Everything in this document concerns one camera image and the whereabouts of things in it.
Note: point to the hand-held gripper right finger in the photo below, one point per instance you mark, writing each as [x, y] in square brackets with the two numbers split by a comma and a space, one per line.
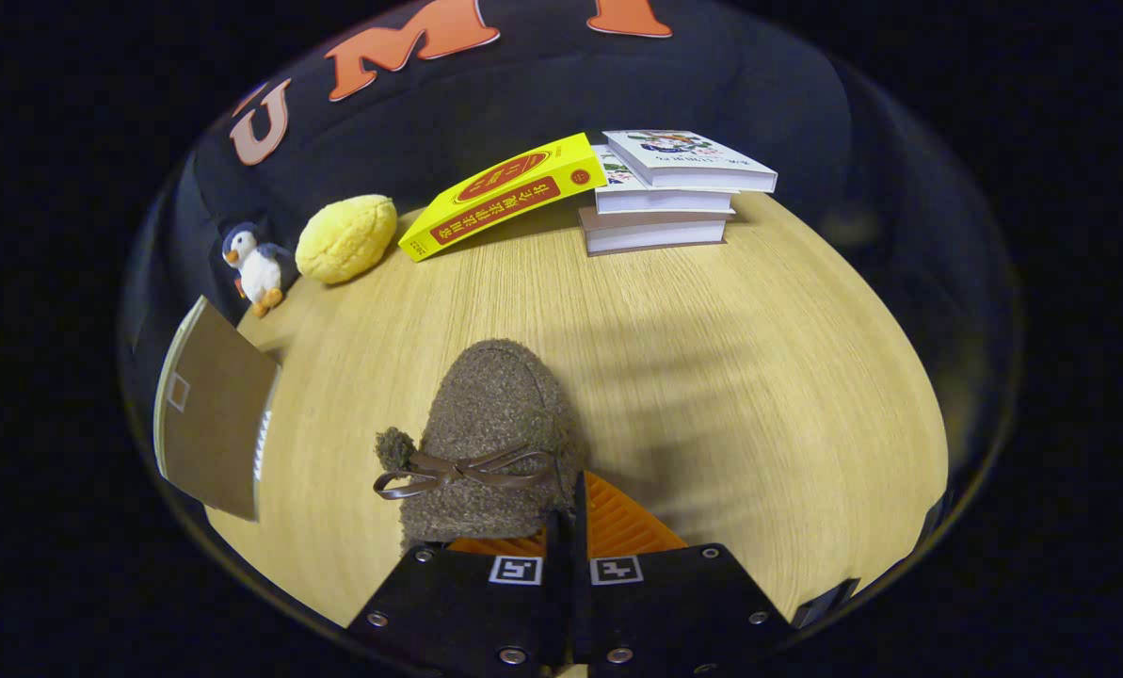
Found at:
[582, 527]

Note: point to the penguin plush toy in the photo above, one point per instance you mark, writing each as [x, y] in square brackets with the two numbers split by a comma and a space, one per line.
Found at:
[260, 268]

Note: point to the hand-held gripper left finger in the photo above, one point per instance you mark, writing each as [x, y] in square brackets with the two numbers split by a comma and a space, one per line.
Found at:
[467, 612]

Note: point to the brown fuzzy shoe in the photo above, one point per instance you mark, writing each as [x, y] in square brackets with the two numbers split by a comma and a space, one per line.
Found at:
[495, 395]

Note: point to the yellow book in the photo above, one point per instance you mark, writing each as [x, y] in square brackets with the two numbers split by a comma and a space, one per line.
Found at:
[500, 198]

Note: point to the brown fabric storage box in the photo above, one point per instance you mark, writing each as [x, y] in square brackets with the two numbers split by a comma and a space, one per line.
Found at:
[213, 424]

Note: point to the brown book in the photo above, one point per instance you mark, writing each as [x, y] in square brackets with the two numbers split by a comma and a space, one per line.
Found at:
[655, 234]

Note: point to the white illustrated book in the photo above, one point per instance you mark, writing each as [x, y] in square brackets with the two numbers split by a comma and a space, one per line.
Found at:
[688, 155]

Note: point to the yellow bread plush toy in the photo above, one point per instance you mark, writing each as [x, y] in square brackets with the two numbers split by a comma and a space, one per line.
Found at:
[346, 240]

